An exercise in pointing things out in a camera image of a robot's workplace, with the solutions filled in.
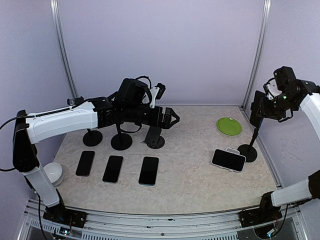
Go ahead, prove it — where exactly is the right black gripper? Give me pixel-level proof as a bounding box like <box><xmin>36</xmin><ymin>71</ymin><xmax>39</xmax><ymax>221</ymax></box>
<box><xmin>257</xmin><ymin>90</ymin><xmax>298</xmax><ymax>120</ymax></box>

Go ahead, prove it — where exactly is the blue phone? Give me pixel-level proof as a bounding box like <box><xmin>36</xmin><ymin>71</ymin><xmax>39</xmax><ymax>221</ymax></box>
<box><xmin>249</xmin><ymin>90</ymin><xmax>265</xmax><ymax>128</ymax></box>

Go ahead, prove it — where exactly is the low black stand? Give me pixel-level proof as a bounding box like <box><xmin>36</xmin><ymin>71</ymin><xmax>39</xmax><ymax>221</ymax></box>
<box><xmin>143</xmin><ymin>126</ymin><xmax>165</xmax><ymax>149</ymax></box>

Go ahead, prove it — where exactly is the white small phone stand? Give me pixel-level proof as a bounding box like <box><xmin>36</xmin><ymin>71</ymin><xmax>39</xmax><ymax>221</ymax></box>
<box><xmin>225</xmin><ymin>147</ymin><xmax>240</xmax><ymax>155</ymax></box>

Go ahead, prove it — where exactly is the black round-base stand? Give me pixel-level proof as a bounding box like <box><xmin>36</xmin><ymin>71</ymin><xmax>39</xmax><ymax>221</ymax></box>
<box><xmin>110</xmin><ymin>123</ymin><xmax>133</xmax><ymax>151</ymax></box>

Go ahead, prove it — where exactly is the landscape phone white case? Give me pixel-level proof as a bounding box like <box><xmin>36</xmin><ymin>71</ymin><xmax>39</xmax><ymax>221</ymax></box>
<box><xmin>211</xmin><ymin>149</ymin><xmax>247</xmax><ymax>173</ymax></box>

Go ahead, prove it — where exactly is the phone with white edge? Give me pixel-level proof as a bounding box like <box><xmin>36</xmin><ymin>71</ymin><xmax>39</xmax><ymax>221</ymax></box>
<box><xmin>102</xmin><ymin>155</ymin><xmax>124</xmax><ymax>184</ymax></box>
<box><xmin>138</xmin><ymin>156</ymin><xmax>159</xmax><ymax>186</ymax></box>

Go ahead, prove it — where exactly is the tall black phone stand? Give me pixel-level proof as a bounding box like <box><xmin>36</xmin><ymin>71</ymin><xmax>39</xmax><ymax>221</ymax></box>
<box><xmin>66</xmin><ymin>95</ymin><xmax>104</xmax><ymax>147</ymax></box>

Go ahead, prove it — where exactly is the black phone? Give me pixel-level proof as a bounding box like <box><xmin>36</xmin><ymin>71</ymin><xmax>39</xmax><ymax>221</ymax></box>
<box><xmin>75</xmin><ymin>150</ymin><xmax>95</xmax><ymax>177</ymax></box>

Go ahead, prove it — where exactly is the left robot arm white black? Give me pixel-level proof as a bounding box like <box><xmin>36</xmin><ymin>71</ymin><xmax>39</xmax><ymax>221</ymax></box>
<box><xmin>12</xmin><ymin>76</ymin><xmax>180</xmax><ymax>227</ymax></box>

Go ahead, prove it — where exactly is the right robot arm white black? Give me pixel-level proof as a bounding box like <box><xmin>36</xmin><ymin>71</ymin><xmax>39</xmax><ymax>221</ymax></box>
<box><xmin>255</xmin><ymin>64</ymin><xmax>320</xmax><ymax>228</ymax></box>

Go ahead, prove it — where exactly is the green plate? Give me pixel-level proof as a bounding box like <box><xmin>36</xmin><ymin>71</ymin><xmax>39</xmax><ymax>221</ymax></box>
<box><xmin>216</xmin><ymin>117</ymin><xmax>242</xmax><ymax>136</ymax></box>

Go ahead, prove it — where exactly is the white bowl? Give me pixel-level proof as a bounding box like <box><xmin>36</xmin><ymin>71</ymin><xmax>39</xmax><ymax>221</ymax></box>
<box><xmin>43</xmin><ymin>162</ymin><xmax>64</xmax><ymax>187</ymax></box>

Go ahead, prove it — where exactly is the right aluminium frame post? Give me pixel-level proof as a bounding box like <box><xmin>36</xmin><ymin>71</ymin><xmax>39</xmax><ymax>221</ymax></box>
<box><xmin>241</xmin><ymin>0</ymin><xmax>272</xmax><ymax>110</ymax></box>

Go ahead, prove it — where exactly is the aluminium frame post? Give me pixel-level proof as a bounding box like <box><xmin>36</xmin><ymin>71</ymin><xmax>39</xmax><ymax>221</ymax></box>
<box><xmin>50</xmin><ymin>0</ymin><xmax>79</xmax><ymax>99</ymax></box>
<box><xmin>241</xmin><ymin>0</ymin><xmax>272</xmax><ymax>110</ymax></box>

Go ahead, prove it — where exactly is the front aluminium rail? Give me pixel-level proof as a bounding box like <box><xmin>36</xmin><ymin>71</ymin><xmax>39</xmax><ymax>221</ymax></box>
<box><xmin>13</xmin><ymin>198</ymin><xmax>312</xmax><ymax>240</ymax></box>

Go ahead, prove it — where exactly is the left aluminium frame post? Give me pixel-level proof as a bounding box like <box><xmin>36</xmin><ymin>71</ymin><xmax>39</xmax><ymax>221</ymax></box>
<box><xmin>50</xmin><ymin>0</ymin><xmax>79</xmax><ymax>99</ymax></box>

